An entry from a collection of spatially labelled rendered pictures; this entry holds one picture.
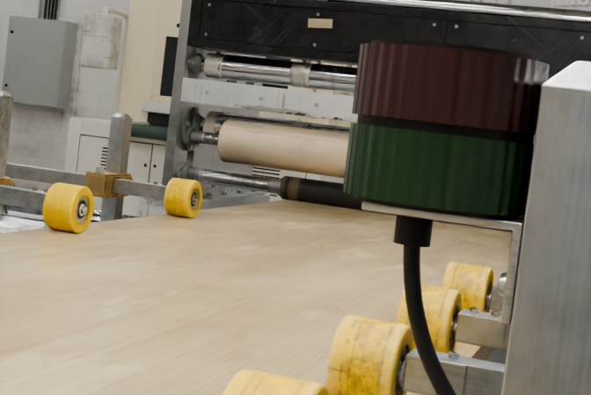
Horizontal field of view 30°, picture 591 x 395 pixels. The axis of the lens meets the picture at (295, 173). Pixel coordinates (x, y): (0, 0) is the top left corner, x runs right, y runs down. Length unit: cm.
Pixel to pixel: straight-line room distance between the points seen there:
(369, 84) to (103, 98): 1010
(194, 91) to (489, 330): 211
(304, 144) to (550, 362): 271
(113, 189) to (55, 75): 806
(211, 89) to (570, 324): 282
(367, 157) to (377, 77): 2
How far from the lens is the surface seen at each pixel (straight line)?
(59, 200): 188
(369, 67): 34
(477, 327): 115
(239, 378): 68
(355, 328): 91
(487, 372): 90
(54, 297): 131
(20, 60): 1063
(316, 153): 302
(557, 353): 34
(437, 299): 114
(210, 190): 344
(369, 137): 34
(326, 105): 302
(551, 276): 34
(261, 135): 308
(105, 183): 236
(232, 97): 311
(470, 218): 34
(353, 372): 90
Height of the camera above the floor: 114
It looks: 3 degrees down
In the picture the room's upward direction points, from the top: 7 degrees clockwise
